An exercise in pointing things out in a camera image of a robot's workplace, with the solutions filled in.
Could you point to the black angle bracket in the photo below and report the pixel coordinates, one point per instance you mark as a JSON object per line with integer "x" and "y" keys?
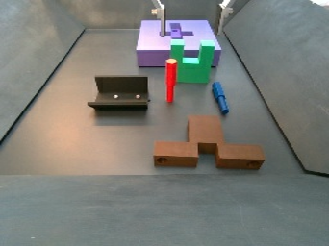
{"x": 120, "y": 92}

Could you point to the blue stepped peg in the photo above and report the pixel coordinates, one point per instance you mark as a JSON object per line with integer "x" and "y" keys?
{"x": 219, "y": 97}

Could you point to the purple board with cross slot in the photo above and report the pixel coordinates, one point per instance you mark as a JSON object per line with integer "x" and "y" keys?
{"x": 154, "y": 47}

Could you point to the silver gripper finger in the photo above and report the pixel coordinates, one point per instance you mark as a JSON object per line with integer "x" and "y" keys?
{"x": 224, "y": 11}
{"x": 159, "y": 12}

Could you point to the red stepped peg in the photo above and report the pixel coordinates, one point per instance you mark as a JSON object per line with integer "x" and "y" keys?
{"x": 171, "y": 70}

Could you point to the brown T-shaped wooden block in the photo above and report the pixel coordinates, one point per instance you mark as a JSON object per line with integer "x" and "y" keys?
{"x": 204, "y": 140}

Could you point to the green U-shaped block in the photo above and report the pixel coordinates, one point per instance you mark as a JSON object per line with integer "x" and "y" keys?
{"x": 194, "y": 69}

